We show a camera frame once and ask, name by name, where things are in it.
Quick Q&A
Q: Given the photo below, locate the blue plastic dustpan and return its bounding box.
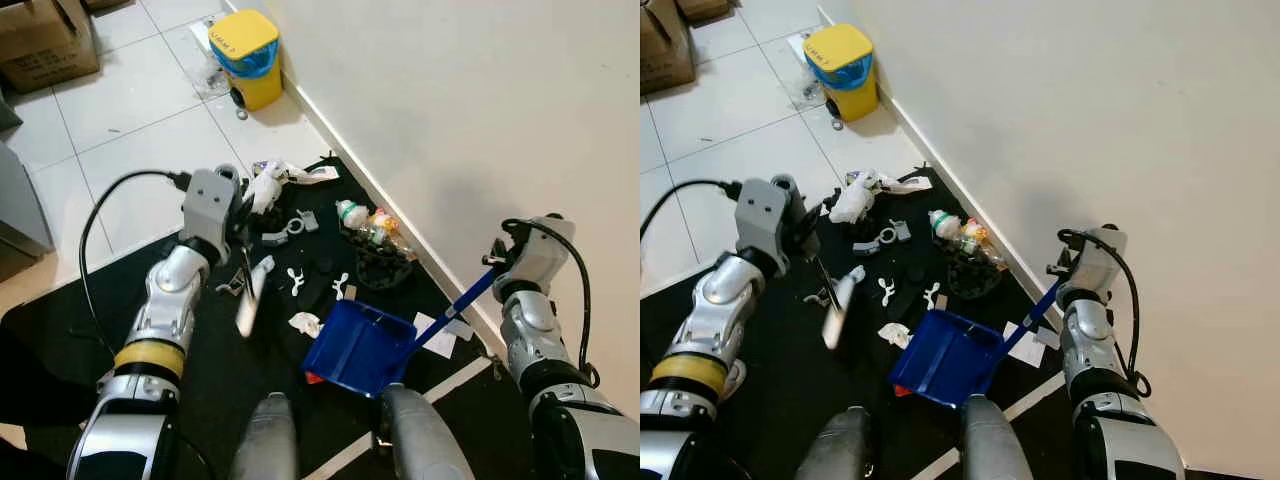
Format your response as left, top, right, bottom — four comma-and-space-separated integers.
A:
302, 266, 499, 399
888, 276, 1063, 409

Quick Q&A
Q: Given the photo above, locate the black floor mat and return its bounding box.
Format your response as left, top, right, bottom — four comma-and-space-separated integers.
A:
640, 165, 1101, 480
0, 155, 531, 480

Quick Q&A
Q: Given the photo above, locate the white crumpled plastic bag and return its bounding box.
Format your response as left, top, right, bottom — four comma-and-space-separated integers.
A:
245, 172, 291, 216
830, 180, 881, 226

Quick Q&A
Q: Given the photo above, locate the white paper slip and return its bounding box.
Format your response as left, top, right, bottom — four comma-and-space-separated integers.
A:
1003, 322, 1046, 369
413, 312, 461, 359

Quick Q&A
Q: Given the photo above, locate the black plastic mesh basket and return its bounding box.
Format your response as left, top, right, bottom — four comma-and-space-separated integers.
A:
340, 225, 419, 291
940, 240, 1006, 299

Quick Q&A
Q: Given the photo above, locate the clear bottle colourful label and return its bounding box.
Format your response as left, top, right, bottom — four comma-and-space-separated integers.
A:
362, 208, 416, 256
955, 218, 1006, 266

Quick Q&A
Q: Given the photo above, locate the white tape line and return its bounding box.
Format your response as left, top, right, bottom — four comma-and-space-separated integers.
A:
300, 355, 493, 480
905, 385, 1066, 480

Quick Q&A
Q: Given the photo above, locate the yellow pedal bin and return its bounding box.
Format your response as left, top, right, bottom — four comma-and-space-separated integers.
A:
207, 10, 284, 113
803, 23, 881, 123

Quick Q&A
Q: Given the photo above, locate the clear plastic bag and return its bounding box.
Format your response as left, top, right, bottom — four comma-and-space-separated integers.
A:
787, 32, 831, 106
190, 15, 236, 96

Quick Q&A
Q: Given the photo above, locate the blue plastic bin liner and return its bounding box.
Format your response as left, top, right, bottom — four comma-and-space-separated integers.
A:
812, 55, 876, 91
215, 42, 281, 79

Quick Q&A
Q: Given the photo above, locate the grey right robot leg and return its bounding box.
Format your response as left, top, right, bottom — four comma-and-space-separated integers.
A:
378, 383, 476, 480
960, 395, 1036, 480

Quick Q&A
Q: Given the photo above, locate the grey robot leg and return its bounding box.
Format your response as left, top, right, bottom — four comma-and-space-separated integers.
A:
960, 395, 1036, 480
232, 392, 299, 480
795, 405, 876, 480
378, 383, 476, 480

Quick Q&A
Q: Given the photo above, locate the grey left robot leg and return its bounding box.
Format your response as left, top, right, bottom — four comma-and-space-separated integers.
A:
795, 405, 876, 480
232, 392, 299, 480

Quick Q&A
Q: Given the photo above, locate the grey cabinet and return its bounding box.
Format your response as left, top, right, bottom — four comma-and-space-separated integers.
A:
0, 95, 56, 281

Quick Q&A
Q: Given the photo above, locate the large closed cardboard box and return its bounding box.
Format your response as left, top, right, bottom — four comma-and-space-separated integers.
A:
640, 0, 698, 96
0, 0, 101, 94

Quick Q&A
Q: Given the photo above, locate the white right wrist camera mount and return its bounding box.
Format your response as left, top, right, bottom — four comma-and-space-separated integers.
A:
1065, 228, 1129, 301
510, 215, 576, 296

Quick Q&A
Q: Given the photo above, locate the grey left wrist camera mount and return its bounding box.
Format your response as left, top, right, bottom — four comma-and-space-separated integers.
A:
180, 168, 246, 246
735, 175, 801, 256

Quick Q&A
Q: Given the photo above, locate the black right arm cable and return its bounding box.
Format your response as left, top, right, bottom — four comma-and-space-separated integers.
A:
500, 217, 601, 389
1058, 228, 1151, 399

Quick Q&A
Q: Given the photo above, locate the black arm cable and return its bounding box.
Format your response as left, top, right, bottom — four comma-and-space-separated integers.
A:
640, 178, 743, 251
500, 217, 601, 389
78, 168, 196, 361
1058, 228, 1151, 399

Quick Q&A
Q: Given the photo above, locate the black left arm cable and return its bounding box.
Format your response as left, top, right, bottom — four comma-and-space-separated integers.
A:
78, 168, 196, 361
640, 178, 743, 251

